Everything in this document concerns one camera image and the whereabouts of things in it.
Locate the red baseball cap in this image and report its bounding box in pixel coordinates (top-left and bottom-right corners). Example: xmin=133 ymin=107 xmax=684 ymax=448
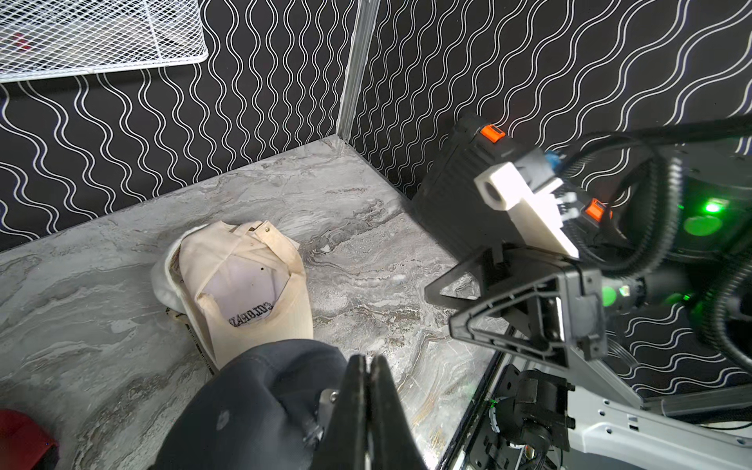
xmin=1 ymin=409 xmax=59 ymax=470

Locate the white wire basket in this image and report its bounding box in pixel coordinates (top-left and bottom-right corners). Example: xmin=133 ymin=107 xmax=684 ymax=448
xmin=1 ymin=0 xmax=209 ymax=83

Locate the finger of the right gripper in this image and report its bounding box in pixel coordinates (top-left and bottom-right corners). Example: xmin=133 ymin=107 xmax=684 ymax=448
xmin=424 ymin=246 xmax=529 ymax=311
xmin=448 ymin=275 xmax=588 ymax=370

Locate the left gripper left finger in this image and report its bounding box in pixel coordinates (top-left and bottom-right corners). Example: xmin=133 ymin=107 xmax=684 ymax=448
xmin=311 ymin=356 xmax=369 ymax=470

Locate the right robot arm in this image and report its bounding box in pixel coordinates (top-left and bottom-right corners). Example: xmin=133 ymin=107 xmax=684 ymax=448
xmin=413 ymin=115 xmax=751 ymax=469

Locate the cream baseball cap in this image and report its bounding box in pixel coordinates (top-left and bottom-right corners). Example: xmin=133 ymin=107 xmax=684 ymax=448
xmin=150 ymin=221 xmax=313 ymax=372

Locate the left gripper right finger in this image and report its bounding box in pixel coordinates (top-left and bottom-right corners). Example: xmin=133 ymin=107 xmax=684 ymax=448
xmin=367 ymin=356 xmax=427 ymax=470

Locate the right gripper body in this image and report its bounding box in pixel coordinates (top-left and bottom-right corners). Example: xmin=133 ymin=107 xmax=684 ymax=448
xmin=551 ymin=260 xmax=608 ymax=362

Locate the black orange tool case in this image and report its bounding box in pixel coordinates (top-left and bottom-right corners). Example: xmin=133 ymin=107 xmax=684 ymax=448
xmin=412 ymin=114 xmax=586 ymax=259

